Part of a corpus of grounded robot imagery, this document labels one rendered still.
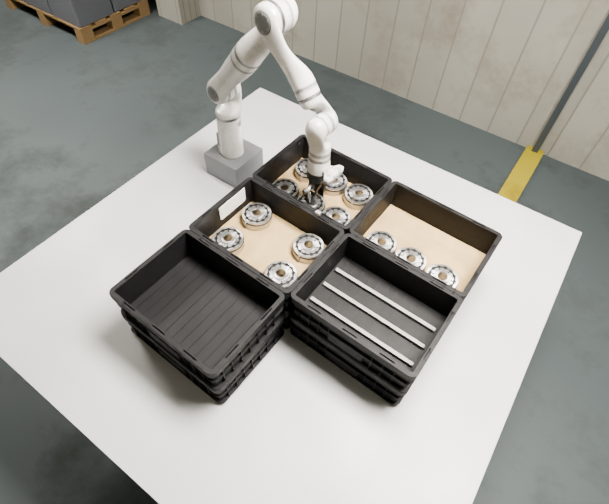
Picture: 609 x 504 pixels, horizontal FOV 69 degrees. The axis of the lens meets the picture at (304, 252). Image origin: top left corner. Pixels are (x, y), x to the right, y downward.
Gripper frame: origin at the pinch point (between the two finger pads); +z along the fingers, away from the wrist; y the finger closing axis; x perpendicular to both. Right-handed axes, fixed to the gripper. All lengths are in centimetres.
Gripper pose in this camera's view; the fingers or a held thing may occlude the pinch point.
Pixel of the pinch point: (315, 198)
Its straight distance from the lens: 157.7
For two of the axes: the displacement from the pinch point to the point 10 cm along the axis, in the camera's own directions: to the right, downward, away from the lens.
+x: 7.9, 5.0, -3.5
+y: -6.1, 6.1, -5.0
